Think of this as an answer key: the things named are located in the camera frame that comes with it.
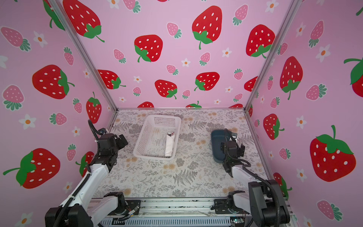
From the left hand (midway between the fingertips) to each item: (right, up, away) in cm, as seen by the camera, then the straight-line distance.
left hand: (115, 139), depth 83 cm
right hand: (+73, -3, +5) cm, 73 cm away
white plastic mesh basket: (+18, -5, +15) cm, 24 cm away
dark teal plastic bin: (+68, -1, +25) cm, 72 cm away
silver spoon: (+30, +2, +19) cm, 35 cm away
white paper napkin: (+31, -6, +12) cm, 34 cm away
